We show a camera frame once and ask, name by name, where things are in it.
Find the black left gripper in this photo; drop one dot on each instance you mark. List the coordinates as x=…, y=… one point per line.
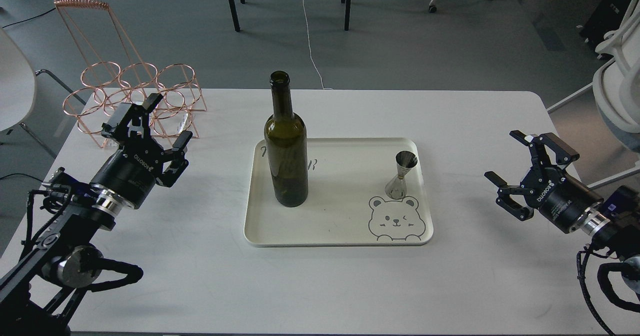
x=140, y=162

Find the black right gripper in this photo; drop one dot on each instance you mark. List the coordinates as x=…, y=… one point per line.
x=547, y=187

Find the dark green wine bottle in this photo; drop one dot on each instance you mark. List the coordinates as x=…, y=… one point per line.
x=285, y=136

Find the steel double jigger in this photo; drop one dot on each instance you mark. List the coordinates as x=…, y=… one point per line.
x=396, y=188

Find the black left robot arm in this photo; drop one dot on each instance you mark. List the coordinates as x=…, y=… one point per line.
x=58, y=264

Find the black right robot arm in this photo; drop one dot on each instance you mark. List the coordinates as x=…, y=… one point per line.
x=611, y=224

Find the white office chair right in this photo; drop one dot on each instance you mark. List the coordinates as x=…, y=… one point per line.
x=615, y=85

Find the black box on floor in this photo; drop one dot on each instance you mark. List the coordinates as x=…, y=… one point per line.
x=607, y=16

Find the cream bear serving tray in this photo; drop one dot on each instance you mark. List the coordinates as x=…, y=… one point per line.
x=347, y=203

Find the copper wire bottle rack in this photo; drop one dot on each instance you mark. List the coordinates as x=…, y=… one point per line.
x=116, y=73

